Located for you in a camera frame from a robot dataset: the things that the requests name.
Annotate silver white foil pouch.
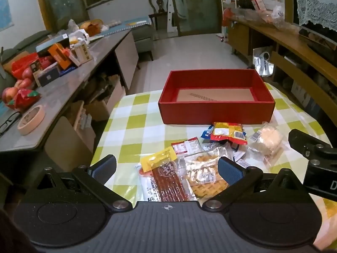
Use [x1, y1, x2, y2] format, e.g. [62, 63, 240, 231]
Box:
[225, 142, 250, 168]

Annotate clear bag yellow crackers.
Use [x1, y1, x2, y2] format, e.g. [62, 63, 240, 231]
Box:
[183, 147, 229, 200]

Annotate clear bag round bread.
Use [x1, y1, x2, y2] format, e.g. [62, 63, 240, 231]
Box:
[248, 123, 285, 167]

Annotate red yellow snack bag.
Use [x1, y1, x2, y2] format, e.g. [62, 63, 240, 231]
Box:
[210, 122, 247, 145]

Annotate blue snack packet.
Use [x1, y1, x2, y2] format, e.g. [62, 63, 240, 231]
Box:
[201, 125, 214, 140]

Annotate white noodle snack pack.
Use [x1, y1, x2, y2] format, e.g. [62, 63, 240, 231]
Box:
[135, 163, 161, 202]

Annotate red white barcode snack pack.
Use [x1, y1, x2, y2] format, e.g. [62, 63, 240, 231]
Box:
[171, 137, 203, 156]

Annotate spicy stick pack yellow label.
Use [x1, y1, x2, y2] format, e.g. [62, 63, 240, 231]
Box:
[140, 146, 190, 202]

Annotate green checked tablecloth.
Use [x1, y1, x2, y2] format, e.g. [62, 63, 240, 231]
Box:
[92, 85, 329, 204]

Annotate cardboard box under counter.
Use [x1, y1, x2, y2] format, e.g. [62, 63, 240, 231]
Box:
[83, 74, 125, 122]

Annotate masking tape roll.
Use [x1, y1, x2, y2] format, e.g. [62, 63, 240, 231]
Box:
[17, 105, 46, 135]

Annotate red cardboard box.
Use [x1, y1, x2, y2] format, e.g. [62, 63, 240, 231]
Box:
[158, 69, 275, 125]

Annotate black eyeglasses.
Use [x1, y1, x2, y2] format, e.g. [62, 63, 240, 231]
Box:
[0, 112, 21, 136]

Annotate red apple decoration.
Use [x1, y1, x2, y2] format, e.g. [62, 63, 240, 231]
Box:
[6, 89, 41, 111]

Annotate silver foil bag on floor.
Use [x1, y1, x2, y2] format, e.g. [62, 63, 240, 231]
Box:
[253, 46, 274, 77]

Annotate black small box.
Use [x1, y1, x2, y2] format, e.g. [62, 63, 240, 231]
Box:
[37, 66, 60, 87]

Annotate beige carton box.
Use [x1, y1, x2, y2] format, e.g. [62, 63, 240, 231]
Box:
[72, 41, 92, 64]

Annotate orange box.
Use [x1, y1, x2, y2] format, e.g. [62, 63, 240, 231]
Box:
[48, 43, 71, 70]

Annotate clear plastic bag on shelf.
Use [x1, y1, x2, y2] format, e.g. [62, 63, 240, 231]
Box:
[271, 5, 285, 28]

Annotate white plastic bag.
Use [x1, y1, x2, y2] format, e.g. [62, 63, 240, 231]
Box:
[68, 29, 90, 44]

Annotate grey sofa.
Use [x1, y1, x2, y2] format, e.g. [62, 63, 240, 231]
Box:
[131, 24, 155, 61]

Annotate white lace curtain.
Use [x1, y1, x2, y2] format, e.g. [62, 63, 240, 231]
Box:
[296, 0, 336, 31]

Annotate wooden chair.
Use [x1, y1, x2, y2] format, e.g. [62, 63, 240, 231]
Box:
[148, 0, 169, 30]

